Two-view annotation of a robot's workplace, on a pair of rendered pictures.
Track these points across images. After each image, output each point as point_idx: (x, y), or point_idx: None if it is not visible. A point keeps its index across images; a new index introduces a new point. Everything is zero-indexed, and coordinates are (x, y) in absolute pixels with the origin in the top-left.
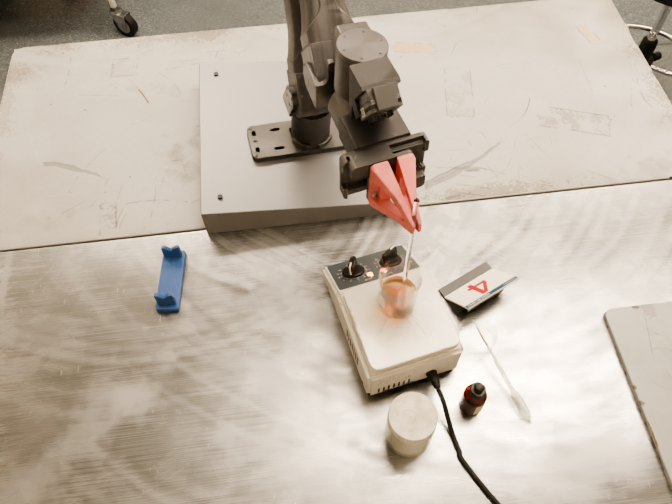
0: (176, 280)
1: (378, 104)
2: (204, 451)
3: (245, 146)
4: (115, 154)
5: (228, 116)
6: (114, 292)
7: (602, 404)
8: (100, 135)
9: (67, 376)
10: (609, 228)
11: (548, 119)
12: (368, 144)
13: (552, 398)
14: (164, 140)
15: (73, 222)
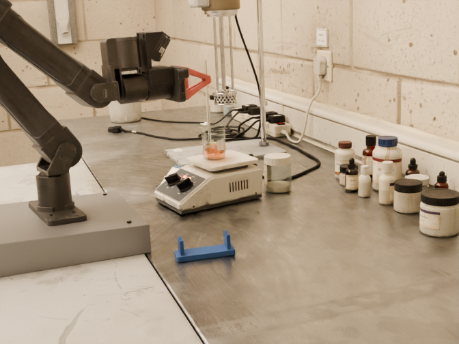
0: (205, 248)
1: (168, 35)
2: (327, 225)
3: (68, 224)
4: (49, 308)
5: (29, 233)
6: (224, 272)
7: None
8: (16, 323)
9: (310, 271)
10: (124, 169)
11: (31, 183)
12: (169, 66)
13: None
14: (31, 289)
15: (150, 307)
